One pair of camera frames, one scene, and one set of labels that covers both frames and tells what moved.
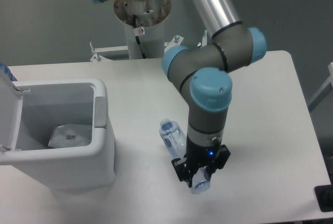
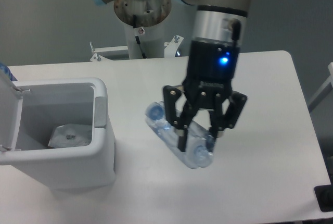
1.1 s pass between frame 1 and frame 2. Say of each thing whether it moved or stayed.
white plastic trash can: stayed
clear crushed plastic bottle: moved
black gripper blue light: moved
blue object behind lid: stayed
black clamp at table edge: stayed
